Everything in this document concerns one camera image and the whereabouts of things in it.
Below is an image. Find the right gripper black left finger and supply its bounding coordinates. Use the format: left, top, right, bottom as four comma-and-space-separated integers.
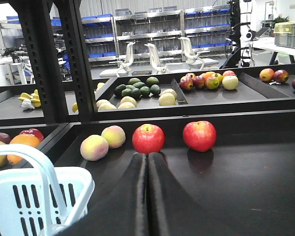
58, 153, 148, 236

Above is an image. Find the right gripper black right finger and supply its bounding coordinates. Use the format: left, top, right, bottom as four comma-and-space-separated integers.
147, 152, 238, 236

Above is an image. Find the light blue plastic basket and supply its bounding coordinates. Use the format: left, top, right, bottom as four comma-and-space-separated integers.
0, 144, 95, 236

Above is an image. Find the pale peach left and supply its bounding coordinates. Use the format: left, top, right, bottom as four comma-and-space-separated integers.
80, 135, 109, 161

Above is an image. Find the pale peach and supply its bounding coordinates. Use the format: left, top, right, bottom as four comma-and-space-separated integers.
101, 125, 126, 149
80, 135, 109, 161

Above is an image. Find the pale peach right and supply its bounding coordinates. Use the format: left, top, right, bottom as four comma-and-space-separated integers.
101, 125, 126, 149

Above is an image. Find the black wooden produce stand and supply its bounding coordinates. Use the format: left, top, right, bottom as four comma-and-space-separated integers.
0, 108, 295, 236

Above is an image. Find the red bell pepper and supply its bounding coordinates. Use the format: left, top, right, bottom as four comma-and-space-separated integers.
20, 128, 45, 141

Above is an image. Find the orange far right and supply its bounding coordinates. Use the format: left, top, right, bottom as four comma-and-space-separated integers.
6, 134, 42, 165

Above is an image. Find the green avocado pile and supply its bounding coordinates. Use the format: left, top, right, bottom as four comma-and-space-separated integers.
114, 76, 161, 100

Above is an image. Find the red green apple right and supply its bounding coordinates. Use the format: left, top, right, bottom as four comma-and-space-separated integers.
0, 132, 11, 144

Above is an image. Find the yellow starfruit pile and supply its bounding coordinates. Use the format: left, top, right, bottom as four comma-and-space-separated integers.
18, 89, 41, 108

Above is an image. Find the white garlic bulb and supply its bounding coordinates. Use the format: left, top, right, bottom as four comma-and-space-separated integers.
21, 98, 35, 110

